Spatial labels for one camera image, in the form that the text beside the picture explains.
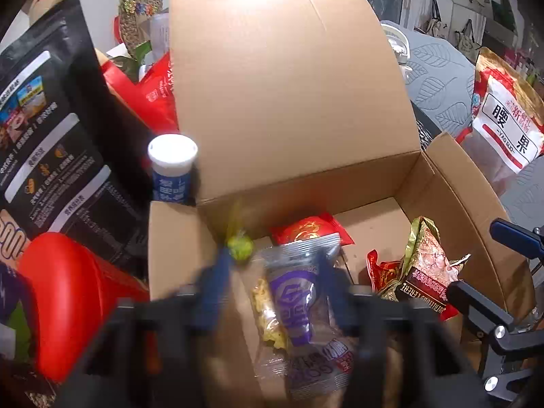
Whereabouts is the green lollipop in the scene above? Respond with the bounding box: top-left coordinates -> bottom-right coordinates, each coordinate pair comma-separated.
225,202 -> 254,266

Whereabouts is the brown gold snack packet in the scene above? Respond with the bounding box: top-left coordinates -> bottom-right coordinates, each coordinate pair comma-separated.
366,217 -> 470,321

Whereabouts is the silver purple snack packet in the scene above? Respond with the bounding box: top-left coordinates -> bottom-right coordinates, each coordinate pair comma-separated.
262,233 -> 355,401

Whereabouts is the waffle snack packet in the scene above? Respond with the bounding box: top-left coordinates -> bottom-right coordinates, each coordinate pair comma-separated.
251,277 -> 290,383

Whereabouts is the red gold snack packet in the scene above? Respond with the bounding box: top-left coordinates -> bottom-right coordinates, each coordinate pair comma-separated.
270,213 -> 354,246

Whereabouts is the grey chair cover near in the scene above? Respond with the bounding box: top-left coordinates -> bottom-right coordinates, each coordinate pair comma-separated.
500,157 -> 544,230

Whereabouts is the grey chair cover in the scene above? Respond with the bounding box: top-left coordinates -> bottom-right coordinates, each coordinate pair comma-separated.
383,20 -> 474,148
500,157 -> 544,230

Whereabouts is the cashew nut bag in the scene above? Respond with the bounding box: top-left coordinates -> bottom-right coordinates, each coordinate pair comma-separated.
456,47 -> 543,195

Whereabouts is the small white blue bottle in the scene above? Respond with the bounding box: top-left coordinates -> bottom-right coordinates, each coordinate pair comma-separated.
148,134 -> 198,204

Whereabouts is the red canister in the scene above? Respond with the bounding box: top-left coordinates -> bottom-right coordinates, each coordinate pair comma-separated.
18,232 -> 149,383

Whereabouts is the grey chair cover far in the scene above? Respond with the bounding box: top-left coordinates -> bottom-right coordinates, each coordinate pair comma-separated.
383,20 -> 474,148

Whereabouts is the black snack pouch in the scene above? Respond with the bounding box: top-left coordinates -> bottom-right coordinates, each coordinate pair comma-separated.
1,0 -> 151,279

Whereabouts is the open cardboard box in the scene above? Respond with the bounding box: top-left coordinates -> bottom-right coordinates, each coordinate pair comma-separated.
147,0 -> 536,408

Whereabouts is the red gift bag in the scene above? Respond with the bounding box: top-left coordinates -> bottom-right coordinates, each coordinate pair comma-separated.
97,53 -> 179,135

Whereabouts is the tote bag right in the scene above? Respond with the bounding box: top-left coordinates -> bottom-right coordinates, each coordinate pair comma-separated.
455,18 -> 482,65

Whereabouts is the tote bag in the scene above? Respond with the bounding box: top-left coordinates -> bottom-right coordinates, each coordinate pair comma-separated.
420,0 -> 448,40
455,18 -> 482,65

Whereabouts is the tote bag left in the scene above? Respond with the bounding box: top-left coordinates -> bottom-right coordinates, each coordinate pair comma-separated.
420,0 -> 448,40

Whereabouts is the white thermos kettle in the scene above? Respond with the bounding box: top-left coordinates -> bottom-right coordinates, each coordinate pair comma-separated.
381,22 -> 410,67

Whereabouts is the woven round mat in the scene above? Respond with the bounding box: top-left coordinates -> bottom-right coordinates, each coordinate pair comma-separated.
118,0 -> 163,58

